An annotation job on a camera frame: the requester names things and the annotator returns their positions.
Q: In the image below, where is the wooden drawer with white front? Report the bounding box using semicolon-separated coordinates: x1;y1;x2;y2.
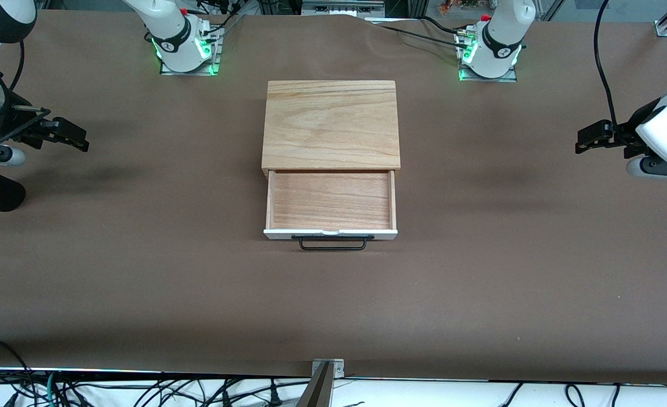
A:
263;169;399;241

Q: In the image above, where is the black metal drawer handle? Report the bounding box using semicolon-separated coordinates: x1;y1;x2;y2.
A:
291;234;375;252

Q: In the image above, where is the light wooden drawer cabinet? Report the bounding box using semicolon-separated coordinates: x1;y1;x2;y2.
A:
262;80;401;174

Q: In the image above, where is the brown table cover sheet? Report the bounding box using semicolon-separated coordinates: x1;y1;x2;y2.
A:
0;8;667;386

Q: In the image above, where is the grey metal strut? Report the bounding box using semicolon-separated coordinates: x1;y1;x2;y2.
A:
295;362;334;407

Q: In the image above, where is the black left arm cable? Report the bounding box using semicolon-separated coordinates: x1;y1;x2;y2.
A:
593;0;621;129

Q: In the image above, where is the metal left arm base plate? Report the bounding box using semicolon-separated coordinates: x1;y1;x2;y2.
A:
458;31;518;83

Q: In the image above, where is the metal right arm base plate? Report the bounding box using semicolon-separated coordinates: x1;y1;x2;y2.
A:
159;25;222;76

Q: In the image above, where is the black cable across table edge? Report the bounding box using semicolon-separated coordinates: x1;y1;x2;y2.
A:
367;16;473;50

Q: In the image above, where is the black looped floor cable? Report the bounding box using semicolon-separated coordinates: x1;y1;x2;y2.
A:
0;339;37;407

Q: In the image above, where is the teal floor cable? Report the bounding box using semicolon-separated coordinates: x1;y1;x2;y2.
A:
42;372;60;407

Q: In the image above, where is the aluminium frame rail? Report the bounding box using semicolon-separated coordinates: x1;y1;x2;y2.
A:
301;0;386;19

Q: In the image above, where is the silver metal bracket plate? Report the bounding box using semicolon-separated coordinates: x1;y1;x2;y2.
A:
311;357;345;379

